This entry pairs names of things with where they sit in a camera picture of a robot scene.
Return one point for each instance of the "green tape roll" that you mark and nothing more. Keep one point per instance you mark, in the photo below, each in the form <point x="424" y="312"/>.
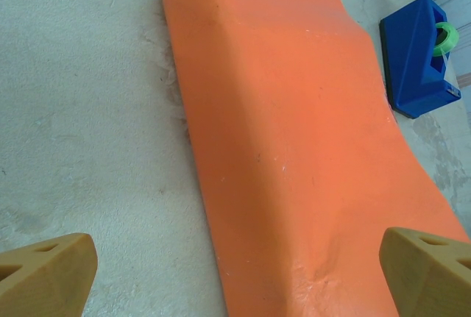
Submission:
<point x="447" y="39"/>

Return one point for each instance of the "blue tape dispenser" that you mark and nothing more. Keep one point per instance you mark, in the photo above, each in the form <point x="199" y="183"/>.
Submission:
<point x="412" y="63"/>

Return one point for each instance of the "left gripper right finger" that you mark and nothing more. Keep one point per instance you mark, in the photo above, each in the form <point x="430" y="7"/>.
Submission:
<point x="427" y="276"/>

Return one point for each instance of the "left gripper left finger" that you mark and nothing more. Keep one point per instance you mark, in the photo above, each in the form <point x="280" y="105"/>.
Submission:
<point x="48" y="276"/>

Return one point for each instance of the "orange wrapping paper sheet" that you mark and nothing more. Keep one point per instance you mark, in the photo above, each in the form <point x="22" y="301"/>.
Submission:
<point x="301" y="140"/>

